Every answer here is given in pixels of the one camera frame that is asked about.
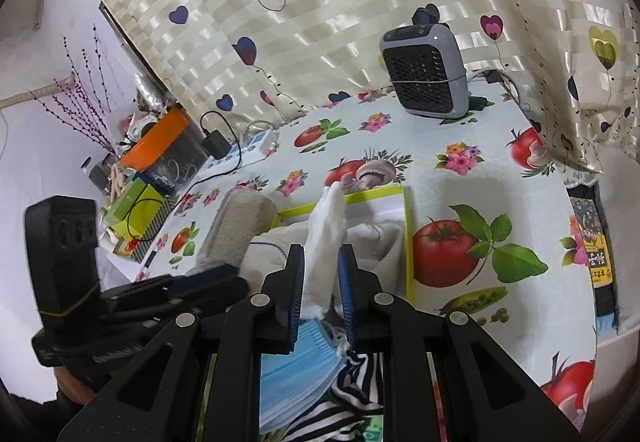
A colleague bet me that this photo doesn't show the vegetable print tablecloth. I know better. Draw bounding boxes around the vegetable print tablecloth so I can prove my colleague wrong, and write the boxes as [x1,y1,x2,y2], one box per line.
[141,78,596,427]

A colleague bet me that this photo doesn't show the heart print curtain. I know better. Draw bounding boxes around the heart print curtain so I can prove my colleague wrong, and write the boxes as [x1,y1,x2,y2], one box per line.
[103,0,639,185]

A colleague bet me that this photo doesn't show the black charger plug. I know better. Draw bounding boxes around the black charger plug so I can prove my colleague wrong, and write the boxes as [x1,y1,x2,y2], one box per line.
[202,131,232,160]

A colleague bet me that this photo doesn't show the purple decorative twigs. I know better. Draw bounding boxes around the purple decorative twigs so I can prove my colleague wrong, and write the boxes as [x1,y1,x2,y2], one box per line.
[27,26,115,155]

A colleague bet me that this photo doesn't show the blue face masks stack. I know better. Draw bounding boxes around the blue face masks stack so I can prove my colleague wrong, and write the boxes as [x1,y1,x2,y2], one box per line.
[259,319,347,434]

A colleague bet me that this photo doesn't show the dark green flat box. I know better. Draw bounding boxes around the dark green flat box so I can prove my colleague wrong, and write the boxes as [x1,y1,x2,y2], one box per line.
[104,179,146,225]

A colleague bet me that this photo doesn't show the chevron pattern tray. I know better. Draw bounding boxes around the chevron pattern tray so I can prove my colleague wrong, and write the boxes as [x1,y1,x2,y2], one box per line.
[111,197,176,261]

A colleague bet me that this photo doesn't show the white power strip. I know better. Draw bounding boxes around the white power strip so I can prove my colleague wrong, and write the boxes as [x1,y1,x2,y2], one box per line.
[198,130,279,177]

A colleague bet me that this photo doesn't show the wooden jointed mannequin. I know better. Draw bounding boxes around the wooden jointed mannequin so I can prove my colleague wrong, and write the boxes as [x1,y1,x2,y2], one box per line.
[110,163,126,201]

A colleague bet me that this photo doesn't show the clear bag of beige cloth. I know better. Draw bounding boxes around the clear bag of beige cloth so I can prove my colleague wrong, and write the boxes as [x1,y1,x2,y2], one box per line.
[190,187,277,274]

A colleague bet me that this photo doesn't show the lime green shallow box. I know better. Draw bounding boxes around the lime green shallow box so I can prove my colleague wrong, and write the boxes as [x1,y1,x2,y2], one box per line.
[196,183,417,442]

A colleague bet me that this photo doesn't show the white grey sock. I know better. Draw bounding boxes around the white grey sock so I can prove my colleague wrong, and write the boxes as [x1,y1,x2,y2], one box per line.
[343,222,405,293]

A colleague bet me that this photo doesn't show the black charger cable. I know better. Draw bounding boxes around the black charger cable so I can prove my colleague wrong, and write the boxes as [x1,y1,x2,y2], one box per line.
[124,110,244,243]

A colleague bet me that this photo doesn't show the orange lid storage bin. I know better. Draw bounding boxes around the orange lid storage bin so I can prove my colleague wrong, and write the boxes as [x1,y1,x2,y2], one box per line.
[120,106,208,195]

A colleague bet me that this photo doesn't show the black white striped cloth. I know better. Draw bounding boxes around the black white striped cloth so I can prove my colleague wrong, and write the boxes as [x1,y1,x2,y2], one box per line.
[282,351,384,441]

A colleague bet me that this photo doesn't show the person's left hand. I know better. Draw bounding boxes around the person's left hand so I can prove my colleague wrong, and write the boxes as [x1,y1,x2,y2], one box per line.
[53,366,96,406]

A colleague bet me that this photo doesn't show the small grey fan heater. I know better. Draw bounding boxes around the small grey fan heater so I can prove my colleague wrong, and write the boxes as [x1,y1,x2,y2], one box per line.
[380,3,470,119]

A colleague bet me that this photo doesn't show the yellow green tissue box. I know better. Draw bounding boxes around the yellow green tissue box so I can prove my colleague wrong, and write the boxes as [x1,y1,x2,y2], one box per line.
[106,195,164,240]

